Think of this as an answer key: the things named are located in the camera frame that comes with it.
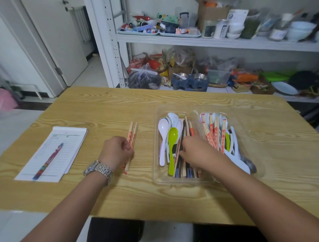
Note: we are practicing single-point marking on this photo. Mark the person's left hand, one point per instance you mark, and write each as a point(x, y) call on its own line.
point(113, 152)

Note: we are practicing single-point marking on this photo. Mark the person's right hand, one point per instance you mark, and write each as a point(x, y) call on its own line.
point(199, 152)

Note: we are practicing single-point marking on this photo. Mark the person's left fingers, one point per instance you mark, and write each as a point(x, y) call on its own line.
point(127, 150)

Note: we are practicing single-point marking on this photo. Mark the person's right fingers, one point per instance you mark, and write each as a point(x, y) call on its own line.
point(186, 155)

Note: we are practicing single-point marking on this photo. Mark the wooden chopstick with red print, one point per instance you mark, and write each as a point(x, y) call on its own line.
point(134, 132)
point(130, 129)

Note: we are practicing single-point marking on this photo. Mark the person's left forearm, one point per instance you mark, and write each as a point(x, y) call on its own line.
point(72, 209)

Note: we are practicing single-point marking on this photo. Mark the person's right forearm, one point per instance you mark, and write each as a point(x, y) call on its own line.
point(261, 202)

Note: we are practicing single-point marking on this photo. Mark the lime green plastic spoon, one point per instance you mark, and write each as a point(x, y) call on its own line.
point(172, 147)

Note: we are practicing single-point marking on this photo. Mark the bundle of mixed chopsticks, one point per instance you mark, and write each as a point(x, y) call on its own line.
point(190, 129)

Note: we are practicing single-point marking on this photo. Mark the clear plastic divided tray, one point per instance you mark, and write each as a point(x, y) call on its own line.
point(162, 177)

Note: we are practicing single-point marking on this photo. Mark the silver metal wristwatch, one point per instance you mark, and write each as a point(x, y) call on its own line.
point(99, 169)

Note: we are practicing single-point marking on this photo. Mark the large white plastic spoon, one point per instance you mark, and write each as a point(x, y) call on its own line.
point(163, 129)

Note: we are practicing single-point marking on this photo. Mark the pile of red print chopsticks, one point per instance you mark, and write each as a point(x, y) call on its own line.
point(214, 132)

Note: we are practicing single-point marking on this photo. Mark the small green plastic spoon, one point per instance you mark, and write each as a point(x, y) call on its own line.
point(227, 142)

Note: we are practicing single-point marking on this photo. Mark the silver metal spoon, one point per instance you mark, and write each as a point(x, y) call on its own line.
point(250, 166)

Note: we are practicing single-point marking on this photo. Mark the blue double pet bowl stand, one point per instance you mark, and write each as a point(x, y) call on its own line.
point(190, 83)

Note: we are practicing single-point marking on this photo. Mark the black plastic bag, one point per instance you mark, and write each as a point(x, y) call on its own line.
point(143, 78)

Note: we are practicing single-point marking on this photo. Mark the white lined notepad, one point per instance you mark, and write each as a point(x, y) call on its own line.
point(53, 154)

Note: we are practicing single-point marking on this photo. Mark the colourful patterned pen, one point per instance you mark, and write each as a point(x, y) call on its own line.
point(48, 161)

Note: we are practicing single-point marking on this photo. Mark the person's black trousers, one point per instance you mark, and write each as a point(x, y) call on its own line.
point(114, 230)

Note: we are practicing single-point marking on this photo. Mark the small brown cardboard box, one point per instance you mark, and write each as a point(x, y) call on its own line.
point(179, 71)

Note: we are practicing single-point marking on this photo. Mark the clear plastic storage box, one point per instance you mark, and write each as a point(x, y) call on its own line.
point(218, 76)

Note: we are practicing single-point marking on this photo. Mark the red snack bags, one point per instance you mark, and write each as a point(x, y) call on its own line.
point(139, 62)

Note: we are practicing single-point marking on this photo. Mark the orange packet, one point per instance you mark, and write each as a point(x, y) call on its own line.
point(246, 77)

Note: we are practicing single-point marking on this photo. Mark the clear bag of goods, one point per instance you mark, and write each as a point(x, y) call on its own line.
point(180, 56)

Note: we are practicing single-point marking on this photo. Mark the white metal shelf unit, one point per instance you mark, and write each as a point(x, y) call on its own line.
point(224, 43)

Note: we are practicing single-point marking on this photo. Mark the white oval plate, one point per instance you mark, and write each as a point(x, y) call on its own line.
point(284, 87)

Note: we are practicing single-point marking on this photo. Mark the green plastic plate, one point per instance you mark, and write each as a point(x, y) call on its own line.
point(276, 76)

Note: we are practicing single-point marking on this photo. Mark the white tray of small items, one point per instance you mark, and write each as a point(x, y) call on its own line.
point(138, 30)

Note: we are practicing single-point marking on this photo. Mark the white tray of toys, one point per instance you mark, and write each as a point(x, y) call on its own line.
point(174, 31)

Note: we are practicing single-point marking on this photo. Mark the white tin can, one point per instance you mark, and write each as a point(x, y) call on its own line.
point(220, 29)

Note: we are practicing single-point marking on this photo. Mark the pink bag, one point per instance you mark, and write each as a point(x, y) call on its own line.
point(7, 99)

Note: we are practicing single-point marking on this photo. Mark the stack of small white bowls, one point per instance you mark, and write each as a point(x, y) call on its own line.
point(234, 31)

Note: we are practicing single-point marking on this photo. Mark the white door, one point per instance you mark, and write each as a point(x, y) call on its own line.
point(54, 37)

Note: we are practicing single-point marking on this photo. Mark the white radiator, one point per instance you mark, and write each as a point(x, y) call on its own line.
point(81, 22)

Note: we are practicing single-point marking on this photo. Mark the black round bowl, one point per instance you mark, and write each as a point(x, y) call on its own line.
point(304, 79)

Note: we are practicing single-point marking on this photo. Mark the dark green bag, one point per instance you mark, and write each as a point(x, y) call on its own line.
point(250, 28)

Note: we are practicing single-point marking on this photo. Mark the white paper box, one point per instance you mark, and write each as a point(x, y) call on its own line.
point(236, 16)

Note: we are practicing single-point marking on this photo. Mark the clear glass bottle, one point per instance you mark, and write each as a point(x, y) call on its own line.
point(278, 31)

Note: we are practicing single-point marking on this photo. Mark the large white bowls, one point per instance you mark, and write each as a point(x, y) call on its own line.
point(300, 30)

